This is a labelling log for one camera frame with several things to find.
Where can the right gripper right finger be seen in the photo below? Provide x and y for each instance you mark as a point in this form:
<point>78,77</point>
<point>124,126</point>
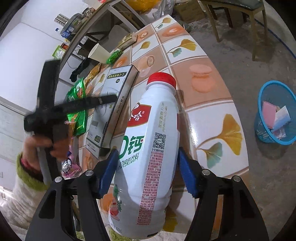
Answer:
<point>241,218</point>

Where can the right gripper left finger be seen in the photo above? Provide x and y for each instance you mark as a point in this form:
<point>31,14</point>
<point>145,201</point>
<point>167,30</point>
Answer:
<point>53,219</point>

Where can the white milk drink bottle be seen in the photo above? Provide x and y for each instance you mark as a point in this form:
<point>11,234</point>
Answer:
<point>147,162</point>

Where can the clear plastic snack packet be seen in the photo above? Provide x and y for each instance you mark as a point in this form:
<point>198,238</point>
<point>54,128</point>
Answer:
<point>280,133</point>

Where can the pink sponge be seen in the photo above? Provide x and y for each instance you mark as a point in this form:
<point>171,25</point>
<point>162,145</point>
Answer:
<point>268,112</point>

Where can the white fleece sleeve forearm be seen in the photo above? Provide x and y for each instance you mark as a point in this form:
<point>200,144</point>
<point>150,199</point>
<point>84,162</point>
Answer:
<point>28,191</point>

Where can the blue mesh trash basket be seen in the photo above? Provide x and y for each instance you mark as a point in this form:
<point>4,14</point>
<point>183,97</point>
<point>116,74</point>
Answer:
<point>275,119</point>

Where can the person left hand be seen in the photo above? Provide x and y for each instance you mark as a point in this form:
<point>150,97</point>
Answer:
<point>59,149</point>

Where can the green snack bag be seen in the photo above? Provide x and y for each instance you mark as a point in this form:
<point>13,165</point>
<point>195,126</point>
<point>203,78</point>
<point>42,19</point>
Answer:
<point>77,118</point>

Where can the white black product box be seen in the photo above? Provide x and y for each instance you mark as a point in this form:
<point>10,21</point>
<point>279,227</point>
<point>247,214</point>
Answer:
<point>116,81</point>

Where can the white paper cup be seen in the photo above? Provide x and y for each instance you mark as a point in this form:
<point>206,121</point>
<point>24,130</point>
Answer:
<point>98,53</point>

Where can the small green candy wrapper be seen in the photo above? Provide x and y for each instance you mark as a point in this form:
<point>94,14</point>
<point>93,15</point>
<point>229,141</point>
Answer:
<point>114,56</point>

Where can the patterned tile tablecloth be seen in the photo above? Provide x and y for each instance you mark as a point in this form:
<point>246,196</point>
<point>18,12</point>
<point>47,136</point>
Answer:
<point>211,131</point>

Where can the orange plastic bag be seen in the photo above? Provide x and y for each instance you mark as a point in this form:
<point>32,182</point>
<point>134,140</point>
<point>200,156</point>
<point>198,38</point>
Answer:
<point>142,5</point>

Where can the cardboard box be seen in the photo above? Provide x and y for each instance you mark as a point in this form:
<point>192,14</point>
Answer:
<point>189,11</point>

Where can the white metal frame desk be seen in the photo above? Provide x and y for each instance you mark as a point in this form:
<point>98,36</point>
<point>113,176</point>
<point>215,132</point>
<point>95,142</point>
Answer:
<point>119,9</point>

